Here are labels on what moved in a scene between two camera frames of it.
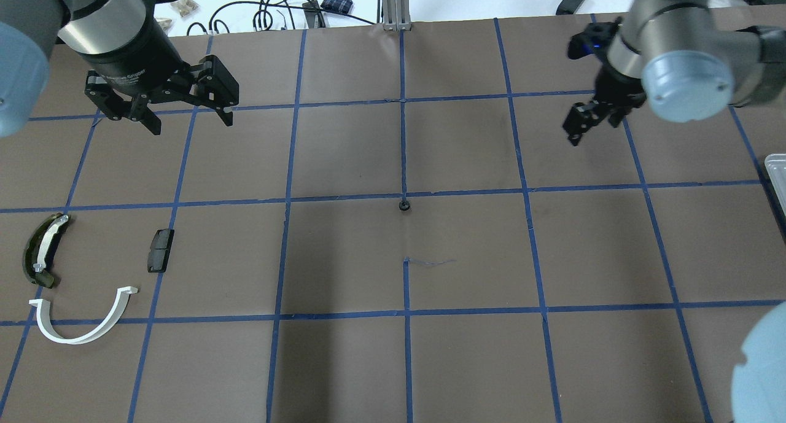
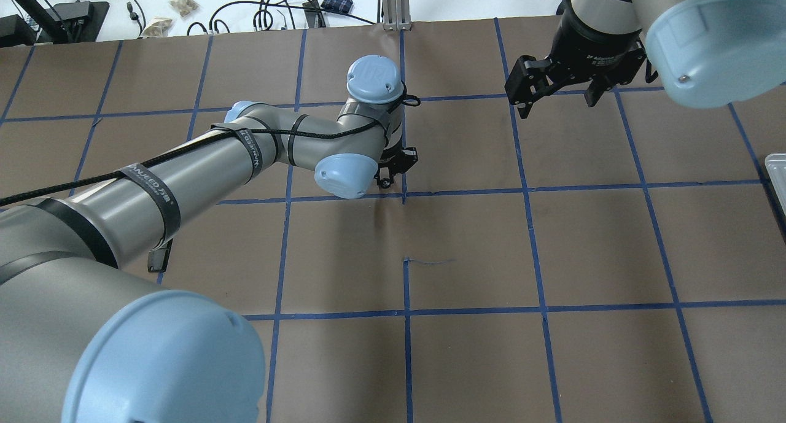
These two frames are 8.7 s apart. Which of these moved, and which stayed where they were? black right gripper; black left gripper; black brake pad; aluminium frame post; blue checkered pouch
Moved: black right gripper; black left gripper
Stayed: black brake pad; aluminium frame post; blue checkered pouch
